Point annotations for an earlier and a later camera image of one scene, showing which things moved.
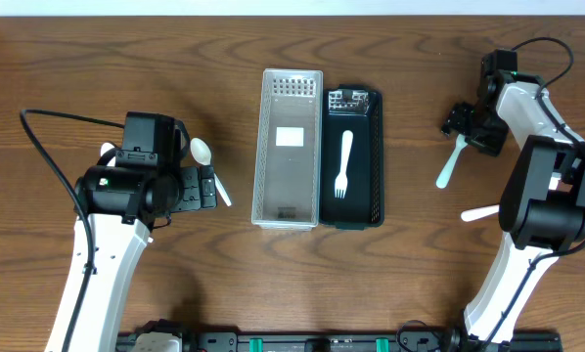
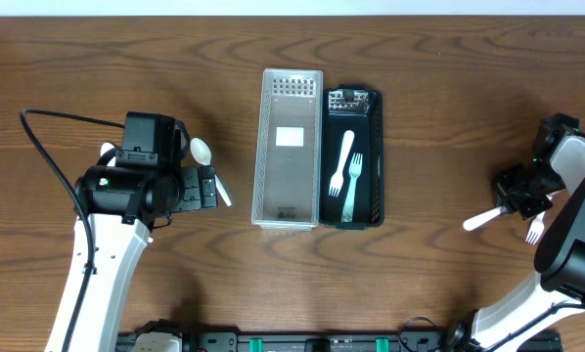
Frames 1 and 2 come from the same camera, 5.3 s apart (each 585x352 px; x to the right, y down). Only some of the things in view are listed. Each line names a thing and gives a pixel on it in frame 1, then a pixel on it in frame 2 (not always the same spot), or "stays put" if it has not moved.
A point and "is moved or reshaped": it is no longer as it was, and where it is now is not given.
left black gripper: x=206 y=187 stays put
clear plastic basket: x=286 y=189 stays put
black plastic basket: x=354 y=109 stays put
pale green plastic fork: x=445 y=173 → x=355 y=168
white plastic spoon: x=107 y=147 stays put
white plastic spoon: x=474 y=214 is moved or reshaped
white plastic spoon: x=202 y=152 stays put
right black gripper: x=469 y=125 → x=517 y=200
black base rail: x=344 y=342 stays put
